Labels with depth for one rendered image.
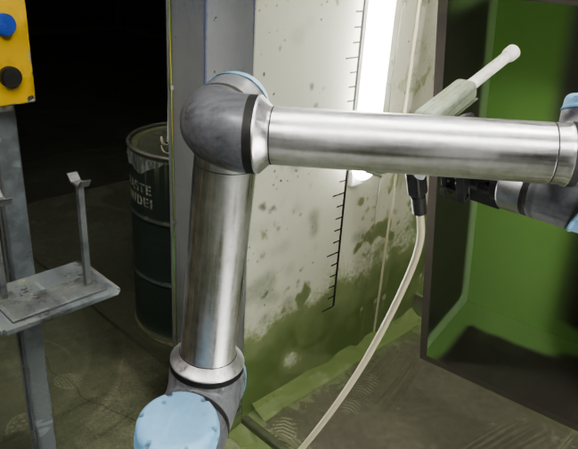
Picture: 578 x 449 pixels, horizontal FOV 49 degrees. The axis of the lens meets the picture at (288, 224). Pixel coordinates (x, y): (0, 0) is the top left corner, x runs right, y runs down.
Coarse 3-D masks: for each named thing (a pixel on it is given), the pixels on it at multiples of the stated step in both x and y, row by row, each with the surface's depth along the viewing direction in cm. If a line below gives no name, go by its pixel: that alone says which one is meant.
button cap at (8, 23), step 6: (0, 12) 144; (0, 18) 143; (6, 18) 144; (12, 18) 145; (0, 24) 143; (6, 24) 144; (12, 24) 145; (0, 30) 144; (6, 30) 145; (12, 30) 146; (6, 36) 145
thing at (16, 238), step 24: (0, 120) 158; (0, 144) 160; (0, 168) 162; (24, 192) 169; (0, 216) 171; (24, 216) 171; (24, 240) 173; (24, 264) 176; (24, 336) 184; (24, 360) 188; (24, 384) 194; (48, 384) 196; (48, 408) 198; (48, 432) 202
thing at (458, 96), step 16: (512, 48) 134; (496, 64) 131; (464, 80) 126; (480, 80) 128; (448, 96) 122; (464, 96) 124; (416, 112) 121; (432, 112) 119; (448, 112) 121; (416, 192) 125; (416, 208) 128
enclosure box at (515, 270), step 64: (448, 0) 150; (512, 0) 170; (576, 0) 128; (448, 64) 161; (512, 64) 179; (576, 64) 168; (448, 192) 186; (448, 256) 202; (512, 256) 210; (576, 256) 195; (448, 320) 221; (512, 320) 221; (576, 320) 206; (512, 384) 197; (576, 384) 195
